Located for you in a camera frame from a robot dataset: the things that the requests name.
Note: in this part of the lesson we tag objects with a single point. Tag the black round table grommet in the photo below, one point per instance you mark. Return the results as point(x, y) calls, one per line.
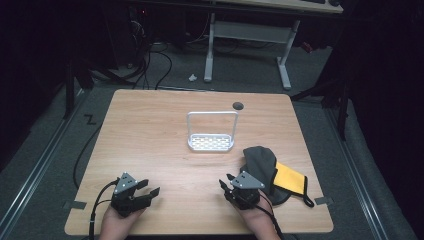
point(237, 106)

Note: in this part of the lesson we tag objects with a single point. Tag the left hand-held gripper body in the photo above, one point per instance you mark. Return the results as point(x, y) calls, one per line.
point(126, 184)

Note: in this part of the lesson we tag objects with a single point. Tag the small red object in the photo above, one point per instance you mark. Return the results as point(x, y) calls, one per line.
point(307, 47)

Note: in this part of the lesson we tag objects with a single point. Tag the white-legged desk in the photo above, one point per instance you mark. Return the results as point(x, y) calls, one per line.
point(250, 31)

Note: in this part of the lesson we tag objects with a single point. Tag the grey tape strip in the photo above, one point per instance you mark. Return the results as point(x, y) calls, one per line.
point(75, 204)
point(323, 200)

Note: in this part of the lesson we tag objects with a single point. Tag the white metal rack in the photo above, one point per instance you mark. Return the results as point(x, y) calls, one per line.
point(210, 142)

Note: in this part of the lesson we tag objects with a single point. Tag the crumpled white paper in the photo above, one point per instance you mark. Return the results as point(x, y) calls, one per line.
point(192, 78)

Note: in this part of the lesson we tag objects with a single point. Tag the person's left hand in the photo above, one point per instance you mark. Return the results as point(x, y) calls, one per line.
point(115, 223)

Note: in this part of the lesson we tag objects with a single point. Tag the metal floor rail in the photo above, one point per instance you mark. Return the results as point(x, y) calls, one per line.
point(360, 183)
point(33, 176)

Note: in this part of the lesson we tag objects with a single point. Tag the black metal stand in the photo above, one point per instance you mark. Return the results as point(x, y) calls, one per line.
point(341, 110)
point(69, 86)

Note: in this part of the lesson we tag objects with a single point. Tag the person's right hand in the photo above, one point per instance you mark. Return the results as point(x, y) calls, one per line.
point(256, 218)

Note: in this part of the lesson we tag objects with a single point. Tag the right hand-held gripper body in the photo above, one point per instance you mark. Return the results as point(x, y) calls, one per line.
point(246, 181)

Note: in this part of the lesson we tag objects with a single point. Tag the dark grey and yellow cloth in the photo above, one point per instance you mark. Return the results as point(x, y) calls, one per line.
point(261, 163)

